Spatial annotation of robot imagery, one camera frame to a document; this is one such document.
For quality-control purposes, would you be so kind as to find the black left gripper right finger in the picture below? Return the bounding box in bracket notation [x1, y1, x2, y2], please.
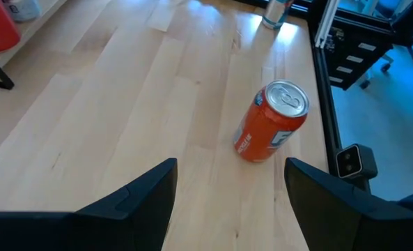
[283, 157, 413, 251]

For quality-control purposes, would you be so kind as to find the slim blue silver can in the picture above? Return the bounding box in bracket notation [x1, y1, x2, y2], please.
[261, 0, 295, 31]

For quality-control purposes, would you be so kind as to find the black aluminium table frame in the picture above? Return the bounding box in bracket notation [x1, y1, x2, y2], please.
[233, 0, 372, 193]

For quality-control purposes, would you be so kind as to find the black drawer cart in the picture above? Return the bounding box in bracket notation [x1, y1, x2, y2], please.
[321, 20, 394, 91]

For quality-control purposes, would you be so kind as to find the red strawberry Fanta can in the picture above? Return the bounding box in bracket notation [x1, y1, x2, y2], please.
[233, 79, 311, 164]

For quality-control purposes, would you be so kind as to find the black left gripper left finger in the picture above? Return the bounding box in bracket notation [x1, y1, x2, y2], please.
[0, 158, 178, 251]

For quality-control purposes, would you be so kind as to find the silver aluminium bracket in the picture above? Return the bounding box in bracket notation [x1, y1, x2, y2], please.
[314, 0, 341, 50]

